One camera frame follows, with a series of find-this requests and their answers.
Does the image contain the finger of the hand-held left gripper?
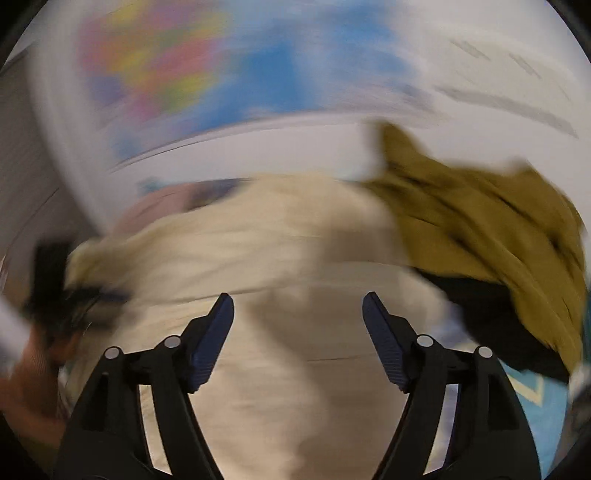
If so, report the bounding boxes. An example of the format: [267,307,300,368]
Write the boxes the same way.
[69,284,132,308]

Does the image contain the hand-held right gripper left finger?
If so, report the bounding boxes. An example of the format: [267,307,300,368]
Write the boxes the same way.
[53,292,235,480]

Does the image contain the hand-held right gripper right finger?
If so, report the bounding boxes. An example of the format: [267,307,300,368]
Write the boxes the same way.
[362,291,541,480]

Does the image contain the cream large jacket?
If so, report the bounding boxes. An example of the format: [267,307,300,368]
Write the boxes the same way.
[60,173,467,480]

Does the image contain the person's left forearm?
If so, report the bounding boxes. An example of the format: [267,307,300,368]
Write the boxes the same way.
[0,323,70,444]

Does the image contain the pink cloth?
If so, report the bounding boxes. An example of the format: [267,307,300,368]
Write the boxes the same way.
[113,182,218,236]

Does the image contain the black cloth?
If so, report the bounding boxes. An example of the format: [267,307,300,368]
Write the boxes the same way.
[429,272,571,384]

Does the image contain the olive green garment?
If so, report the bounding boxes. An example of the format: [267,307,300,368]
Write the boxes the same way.
[365,122,589,374]

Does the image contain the teal grey printed bed sheet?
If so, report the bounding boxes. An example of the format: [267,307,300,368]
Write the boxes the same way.
[60,178,573,478]

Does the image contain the colourful wall map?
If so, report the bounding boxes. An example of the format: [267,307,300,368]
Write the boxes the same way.
[78,0,416,162]

